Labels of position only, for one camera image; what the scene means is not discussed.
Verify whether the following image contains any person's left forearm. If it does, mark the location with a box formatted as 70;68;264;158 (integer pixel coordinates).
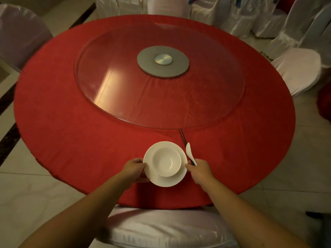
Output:
19;172;131;248

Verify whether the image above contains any grey round turntable base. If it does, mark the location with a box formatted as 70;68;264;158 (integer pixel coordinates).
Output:
137;46;190;79

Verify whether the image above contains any silver turntable hub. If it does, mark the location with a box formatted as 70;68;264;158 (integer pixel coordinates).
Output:
154;54;173;65

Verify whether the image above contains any person's left hand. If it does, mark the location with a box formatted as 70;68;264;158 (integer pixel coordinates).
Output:
119;158;150;189

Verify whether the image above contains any row of white covered chairs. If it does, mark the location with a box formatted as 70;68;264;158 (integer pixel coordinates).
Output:
95;0;331;67

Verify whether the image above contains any person's right forearm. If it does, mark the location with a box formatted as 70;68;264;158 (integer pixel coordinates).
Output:
204;178;311;248

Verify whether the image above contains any red cloth of neighbouring table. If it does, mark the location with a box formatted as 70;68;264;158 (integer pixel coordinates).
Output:
317;82;331;124

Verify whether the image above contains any white covered dining chair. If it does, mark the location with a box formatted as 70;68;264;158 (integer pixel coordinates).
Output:
97;205;239;248
271;48;322;97
0;4;53;73

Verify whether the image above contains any round glass turntable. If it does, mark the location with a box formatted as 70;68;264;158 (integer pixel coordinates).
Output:
74;23;245;130

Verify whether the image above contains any dark chopstick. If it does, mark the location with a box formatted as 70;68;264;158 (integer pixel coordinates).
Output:
180;129;196;166
178;129;194;166

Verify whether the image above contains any person's right hand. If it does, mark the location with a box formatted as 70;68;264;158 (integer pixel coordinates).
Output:
185;159;215;193

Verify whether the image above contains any white ceramic bowl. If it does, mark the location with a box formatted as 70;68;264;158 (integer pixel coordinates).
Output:
152;147;182;178

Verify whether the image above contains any white ceramic spoon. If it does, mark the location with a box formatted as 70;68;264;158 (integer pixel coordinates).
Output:
186;142;197;166

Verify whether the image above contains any red round tablecloth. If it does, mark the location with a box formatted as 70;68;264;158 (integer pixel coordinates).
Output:
13;14;296;210

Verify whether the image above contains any white round plate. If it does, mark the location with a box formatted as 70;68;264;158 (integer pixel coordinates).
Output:
143;141;188;188

